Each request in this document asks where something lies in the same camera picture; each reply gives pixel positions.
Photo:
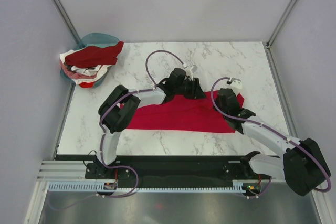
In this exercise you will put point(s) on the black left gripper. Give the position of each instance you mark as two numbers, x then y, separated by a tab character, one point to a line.
196	93

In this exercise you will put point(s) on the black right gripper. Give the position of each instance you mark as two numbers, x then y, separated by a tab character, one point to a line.
218	101

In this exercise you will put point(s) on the bright red t-shirt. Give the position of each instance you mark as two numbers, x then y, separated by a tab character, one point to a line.
181	114

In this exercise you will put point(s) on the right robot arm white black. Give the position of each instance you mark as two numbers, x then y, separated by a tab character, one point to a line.
299	163

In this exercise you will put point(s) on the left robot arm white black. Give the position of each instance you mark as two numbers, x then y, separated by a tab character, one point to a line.
118	110

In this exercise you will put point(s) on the blue plastic basket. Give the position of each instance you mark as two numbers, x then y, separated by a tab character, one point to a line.
94	39

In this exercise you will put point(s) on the dark red folded shirt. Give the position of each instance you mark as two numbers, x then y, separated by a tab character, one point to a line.
92	56

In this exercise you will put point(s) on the red shirt bottom of pile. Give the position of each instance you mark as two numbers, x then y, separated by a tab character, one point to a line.
87	84

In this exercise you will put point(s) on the pink folded shirt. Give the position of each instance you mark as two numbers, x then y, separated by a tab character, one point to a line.
79	78

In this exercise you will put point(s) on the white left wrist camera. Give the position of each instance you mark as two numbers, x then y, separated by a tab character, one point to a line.
190	69

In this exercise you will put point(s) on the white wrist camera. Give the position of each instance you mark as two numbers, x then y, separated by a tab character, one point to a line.
235	83
190	69

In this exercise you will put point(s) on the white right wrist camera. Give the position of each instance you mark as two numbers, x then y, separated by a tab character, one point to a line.
235	83

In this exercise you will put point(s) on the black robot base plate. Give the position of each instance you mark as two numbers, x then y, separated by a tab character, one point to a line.
131	170

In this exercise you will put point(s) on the right aluminium frame post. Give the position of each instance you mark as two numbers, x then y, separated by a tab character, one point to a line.
284	16

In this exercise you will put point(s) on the aluminium frame post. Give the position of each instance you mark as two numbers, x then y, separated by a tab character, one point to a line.
284	16
65	17

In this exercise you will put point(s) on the light blue cable duct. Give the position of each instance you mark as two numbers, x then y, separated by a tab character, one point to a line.
103	187

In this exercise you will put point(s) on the left aluminium frame post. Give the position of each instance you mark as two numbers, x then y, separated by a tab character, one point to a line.
65	17

